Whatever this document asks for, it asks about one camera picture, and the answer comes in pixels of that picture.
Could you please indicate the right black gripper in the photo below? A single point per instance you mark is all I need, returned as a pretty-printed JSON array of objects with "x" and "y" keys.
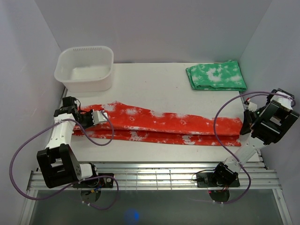
[{"x": 247, "y": 122}]

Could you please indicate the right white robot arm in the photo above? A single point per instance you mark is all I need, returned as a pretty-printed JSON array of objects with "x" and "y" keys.
[{"x": 264, "y": 126}]

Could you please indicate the red tie-dye trousers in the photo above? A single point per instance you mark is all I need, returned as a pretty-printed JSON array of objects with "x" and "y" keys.
[{"x": 132, "y": 123}]

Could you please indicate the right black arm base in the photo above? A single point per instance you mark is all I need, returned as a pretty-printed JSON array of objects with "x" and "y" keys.
[{"x": 220, "y": 177}]

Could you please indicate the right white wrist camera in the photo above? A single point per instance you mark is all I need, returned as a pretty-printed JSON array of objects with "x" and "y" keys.
[{"x": 249, "y": 106}]

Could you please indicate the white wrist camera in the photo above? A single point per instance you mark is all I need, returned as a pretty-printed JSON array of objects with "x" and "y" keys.
[
  {"x": 249, "y": 106},
  {"x": 99, "y": 117}
]

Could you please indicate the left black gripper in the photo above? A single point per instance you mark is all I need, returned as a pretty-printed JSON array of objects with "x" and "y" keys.
[{"x": 89, "y": 114}]

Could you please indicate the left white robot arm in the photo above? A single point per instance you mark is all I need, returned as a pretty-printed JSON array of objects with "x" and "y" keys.
[{"x": 57, "y": 161}]

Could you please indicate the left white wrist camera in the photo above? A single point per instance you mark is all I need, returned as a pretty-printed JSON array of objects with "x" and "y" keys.
[{"x": 99, "y": 117}]

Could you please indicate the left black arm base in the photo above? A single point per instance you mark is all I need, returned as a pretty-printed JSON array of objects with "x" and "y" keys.
[{"x": 104, "y": 182}]

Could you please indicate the white plastic basin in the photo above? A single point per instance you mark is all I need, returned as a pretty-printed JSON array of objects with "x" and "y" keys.
[{"x": 85, "y": 69}]

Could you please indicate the green folded tie-dye trousers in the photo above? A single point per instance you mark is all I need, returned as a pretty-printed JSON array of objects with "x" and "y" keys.
[{"x": 216, "y": 76}]

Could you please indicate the aluminium rail frame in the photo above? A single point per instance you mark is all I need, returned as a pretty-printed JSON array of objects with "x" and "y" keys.
[{"x": 179, "y": 177}]

